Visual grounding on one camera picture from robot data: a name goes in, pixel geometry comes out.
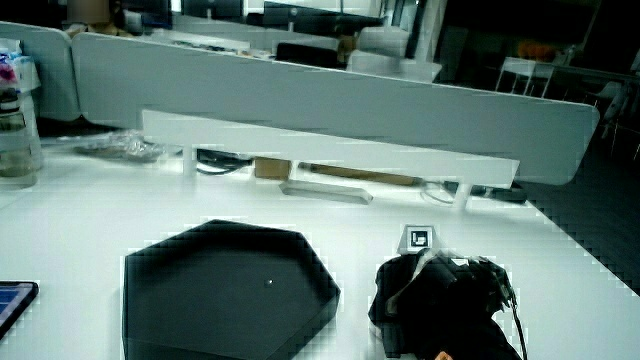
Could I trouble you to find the clear plastic bottle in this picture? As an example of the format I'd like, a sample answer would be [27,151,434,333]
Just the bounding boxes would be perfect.
[0,87,44,189]

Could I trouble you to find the white monitor riser shelf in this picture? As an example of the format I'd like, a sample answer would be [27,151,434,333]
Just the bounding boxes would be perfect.
[141,109,521,210]

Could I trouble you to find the long grey desk partition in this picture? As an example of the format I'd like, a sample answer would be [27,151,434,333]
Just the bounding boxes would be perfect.
[71,31,601,187]

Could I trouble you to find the white background table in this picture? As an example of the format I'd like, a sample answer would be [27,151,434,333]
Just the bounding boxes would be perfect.
[494,55,557,99]

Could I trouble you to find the short grey desk partition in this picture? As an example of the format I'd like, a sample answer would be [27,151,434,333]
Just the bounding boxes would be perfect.
[0,21,82,123]

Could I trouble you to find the white cable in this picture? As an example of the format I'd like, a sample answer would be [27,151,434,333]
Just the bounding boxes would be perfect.
[418,181,457,206]

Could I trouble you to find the black tablet with blue screen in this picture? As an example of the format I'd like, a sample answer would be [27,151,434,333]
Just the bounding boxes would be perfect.
[0,280,41,342]

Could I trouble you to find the long wooden stick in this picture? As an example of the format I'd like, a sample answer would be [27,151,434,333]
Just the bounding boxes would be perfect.
[298,161,422,188]

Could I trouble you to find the white desk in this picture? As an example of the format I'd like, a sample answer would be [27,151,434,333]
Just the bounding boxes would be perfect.
[0,142,640,360]

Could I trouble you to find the black glove cable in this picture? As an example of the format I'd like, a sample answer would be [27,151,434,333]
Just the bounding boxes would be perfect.
[492,262,530,360]

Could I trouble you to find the small brown cardboard box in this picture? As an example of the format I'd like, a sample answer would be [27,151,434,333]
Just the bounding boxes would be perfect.
[253,156,293,182]

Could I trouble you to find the crumpled clear plastic wrap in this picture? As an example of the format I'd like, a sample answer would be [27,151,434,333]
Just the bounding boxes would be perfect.
[73,129,169,164]

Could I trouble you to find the person's right hand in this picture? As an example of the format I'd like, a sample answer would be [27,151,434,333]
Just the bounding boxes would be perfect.
[368,224,524,360]

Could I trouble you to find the black hexagonal tray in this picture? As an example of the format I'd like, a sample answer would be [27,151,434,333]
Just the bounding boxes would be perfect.
[121,218,342,360]

